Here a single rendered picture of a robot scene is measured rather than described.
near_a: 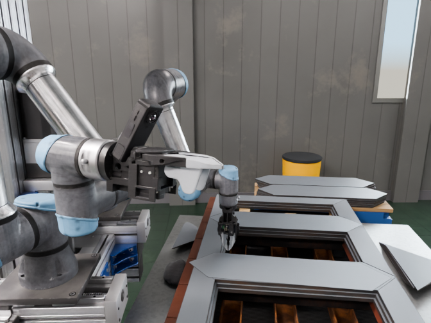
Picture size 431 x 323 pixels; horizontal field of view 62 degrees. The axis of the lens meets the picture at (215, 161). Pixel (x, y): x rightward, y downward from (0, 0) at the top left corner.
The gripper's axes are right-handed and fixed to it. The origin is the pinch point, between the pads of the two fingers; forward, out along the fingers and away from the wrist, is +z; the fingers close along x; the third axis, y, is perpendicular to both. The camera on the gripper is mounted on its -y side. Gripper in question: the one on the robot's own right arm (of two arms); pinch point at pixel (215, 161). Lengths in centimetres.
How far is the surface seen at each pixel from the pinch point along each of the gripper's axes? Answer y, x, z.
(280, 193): 39, -160, -25
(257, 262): 50, -79, -14
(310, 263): 49, -86, 5
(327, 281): 50, -77, 13
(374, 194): 36, -180, 27
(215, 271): 51, -67, -26
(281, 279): 51, -72, -2
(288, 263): 49, -83, -3
